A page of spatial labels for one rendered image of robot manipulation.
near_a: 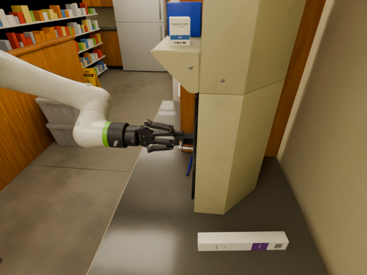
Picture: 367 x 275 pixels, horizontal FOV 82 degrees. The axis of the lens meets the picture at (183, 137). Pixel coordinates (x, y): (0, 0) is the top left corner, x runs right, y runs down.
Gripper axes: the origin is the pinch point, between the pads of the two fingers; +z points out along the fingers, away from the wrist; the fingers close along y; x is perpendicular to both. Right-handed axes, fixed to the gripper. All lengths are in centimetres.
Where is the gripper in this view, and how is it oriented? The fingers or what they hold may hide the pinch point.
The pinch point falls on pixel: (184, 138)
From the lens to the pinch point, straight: 73.4
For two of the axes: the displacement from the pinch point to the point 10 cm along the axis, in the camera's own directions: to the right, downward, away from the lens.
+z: 10.0, 0.5, -0.8
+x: 1.0, -5.5, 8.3
